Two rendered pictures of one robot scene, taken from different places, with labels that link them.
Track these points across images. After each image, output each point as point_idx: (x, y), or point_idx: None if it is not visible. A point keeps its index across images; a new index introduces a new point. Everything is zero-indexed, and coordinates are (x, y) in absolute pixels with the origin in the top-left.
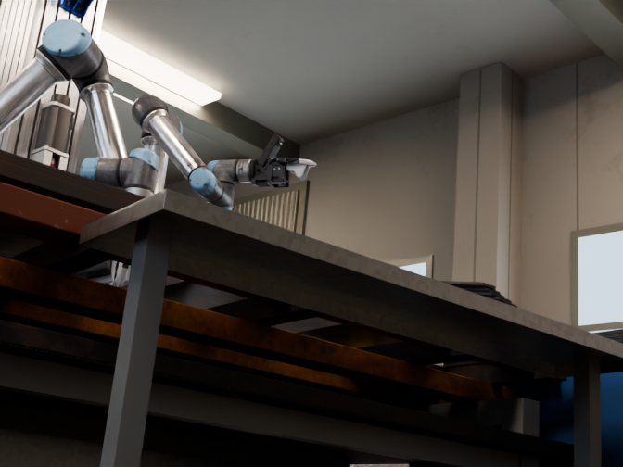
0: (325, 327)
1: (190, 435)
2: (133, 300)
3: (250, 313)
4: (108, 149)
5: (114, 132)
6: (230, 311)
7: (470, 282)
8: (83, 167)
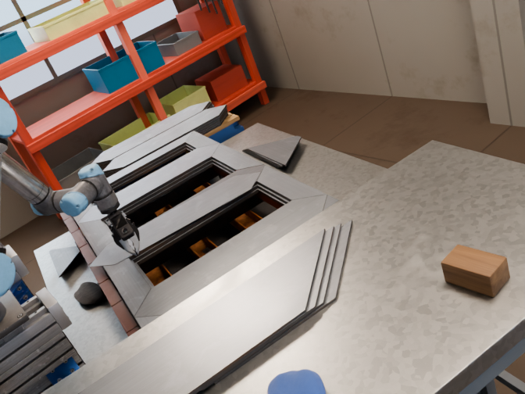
0: (166, 192)
1: None
2: None
3: (248, 206)
4: (34, 182)
5: (23, 167)
6: (230, 213)
7: (299, 139)
8: (80, 205)
